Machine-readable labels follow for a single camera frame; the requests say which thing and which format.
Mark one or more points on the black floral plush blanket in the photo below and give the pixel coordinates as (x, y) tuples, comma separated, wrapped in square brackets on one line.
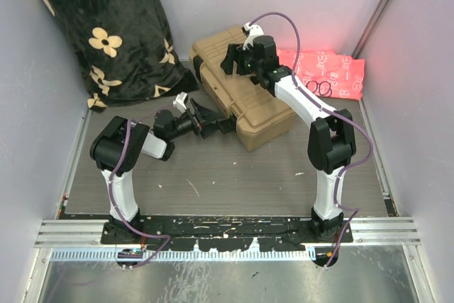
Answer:
[(125, 50)]

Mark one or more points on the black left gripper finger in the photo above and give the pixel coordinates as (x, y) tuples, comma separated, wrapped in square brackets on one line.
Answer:
[(211, 115), (223, 126)]

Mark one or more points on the tan plastic tool case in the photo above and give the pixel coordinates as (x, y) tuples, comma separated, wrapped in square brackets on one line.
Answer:
[(259, 117)]

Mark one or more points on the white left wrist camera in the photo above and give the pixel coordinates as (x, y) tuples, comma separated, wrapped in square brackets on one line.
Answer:
[(180, 102)]

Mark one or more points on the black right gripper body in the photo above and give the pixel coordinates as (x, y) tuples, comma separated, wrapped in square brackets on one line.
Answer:
[(242, 59)]

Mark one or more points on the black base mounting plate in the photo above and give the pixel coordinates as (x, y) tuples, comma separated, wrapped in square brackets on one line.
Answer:
[(230, 233)]

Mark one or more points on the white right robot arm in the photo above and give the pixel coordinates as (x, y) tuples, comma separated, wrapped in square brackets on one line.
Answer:
[(331, 143)]

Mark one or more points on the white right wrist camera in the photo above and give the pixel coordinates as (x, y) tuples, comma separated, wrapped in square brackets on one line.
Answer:
[(251, 31)]

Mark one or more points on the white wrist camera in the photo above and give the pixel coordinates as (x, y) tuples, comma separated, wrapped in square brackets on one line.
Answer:
[(180, 102), (251, 31)]

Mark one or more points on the pink printed cloth bag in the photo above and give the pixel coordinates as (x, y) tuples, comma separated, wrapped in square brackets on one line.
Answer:
[(326, 73)]

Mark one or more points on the white slotted cable duct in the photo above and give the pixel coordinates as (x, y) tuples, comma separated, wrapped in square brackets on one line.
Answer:
[(134, 255)]

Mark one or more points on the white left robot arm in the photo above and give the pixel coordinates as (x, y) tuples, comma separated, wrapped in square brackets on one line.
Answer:
[(117, 148)]

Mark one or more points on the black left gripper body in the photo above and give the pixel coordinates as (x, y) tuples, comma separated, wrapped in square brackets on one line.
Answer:
[(194, 122)]

